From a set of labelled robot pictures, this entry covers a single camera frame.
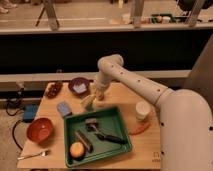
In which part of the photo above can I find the orange-red bowl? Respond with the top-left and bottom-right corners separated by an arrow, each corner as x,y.
27,118 -> 54,144

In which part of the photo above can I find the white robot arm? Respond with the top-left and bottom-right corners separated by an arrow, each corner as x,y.
94,54 -> 213,171

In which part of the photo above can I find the black cable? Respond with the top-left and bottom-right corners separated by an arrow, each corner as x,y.
5,87 -> 26,151

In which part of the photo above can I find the orange carrot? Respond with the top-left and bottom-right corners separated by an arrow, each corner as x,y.
129,122 -> 150,136

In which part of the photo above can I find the blue box on floor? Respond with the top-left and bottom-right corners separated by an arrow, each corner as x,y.
23,105 -> 38,123

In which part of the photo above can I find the purple bowl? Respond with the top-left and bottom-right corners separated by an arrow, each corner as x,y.
68,77 -> 90,95

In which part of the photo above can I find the metal fork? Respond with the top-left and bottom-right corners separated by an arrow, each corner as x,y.
17,150 -> 50,160

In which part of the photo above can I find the green crate in background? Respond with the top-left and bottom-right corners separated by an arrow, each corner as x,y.
151,13 -> 176,24

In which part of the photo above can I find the green plastic tray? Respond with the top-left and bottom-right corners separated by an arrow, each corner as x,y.
64,107 -> 132,168

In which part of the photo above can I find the white paper cup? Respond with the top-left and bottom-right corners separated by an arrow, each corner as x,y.
135,101 -> 151,120

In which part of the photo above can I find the bunch of red grapes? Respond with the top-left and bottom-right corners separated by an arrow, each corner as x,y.
45,81 -> 63,98

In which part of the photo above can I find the dark brown bar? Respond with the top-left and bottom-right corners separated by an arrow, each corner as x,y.
75,130 -> 93,153

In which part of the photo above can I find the pale yellow banana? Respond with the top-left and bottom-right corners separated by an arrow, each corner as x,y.
80,94 -> 96,110

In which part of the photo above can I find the red-yellow apple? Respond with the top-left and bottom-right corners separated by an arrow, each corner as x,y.
70,142 -> 85,158

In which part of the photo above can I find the blue sponge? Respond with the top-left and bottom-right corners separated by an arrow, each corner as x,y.
56,101 -> 72,117

